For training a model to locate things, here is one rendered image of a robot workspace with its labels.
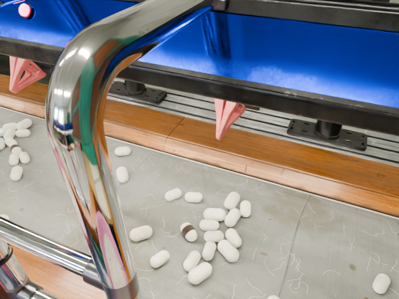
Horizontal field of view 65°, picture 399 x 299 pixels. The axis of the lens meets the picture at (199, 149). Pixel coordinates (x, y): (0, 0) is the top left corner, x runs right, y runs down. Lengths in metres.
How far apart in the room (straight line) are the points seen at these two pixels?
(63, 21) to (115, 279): 0.22
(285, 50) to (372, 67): 0.06
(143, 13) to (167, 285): 0.39
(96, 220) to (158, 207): 0.40
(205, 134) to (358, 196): 0.32
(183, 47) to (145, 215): 0.36
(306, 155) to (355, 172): 0.09
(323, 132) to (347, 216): 0.32
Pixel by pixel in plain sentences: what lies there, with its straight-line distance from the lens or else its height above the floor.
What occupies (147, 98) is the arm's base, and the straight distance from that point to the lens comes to 1.01.
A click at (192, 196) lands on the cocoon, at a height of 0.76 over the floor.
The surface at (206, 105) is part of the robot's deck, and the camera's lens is 0.98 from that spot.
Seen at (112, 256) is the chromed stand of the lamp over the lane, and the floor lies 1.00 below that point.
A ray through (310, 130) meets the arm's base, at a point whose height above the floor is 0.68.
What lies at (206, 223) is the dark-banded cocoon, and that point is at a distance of 0.52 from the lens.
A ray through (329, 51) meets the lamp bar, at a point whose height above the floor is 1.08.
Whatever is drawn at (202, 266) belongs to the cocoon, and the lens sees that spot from 0.47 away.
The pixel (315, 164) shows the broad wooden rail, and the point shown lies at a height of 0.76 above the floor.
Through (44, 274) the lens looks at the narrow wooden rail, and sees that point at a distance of 0.50.
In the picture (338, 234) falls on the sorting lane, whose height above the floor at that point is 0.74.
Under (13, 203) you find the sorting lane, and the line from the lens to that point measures 0.66.
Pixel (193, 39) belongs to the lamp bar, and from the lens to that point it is 0.25.
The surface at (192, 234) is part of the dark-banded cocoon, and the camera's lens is 0.50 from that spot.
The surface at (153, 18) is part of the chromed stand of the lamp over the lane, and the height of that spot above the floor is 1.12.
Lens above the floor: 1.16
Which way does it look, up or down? 38 degrees down
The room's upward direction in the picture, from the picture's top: straight up
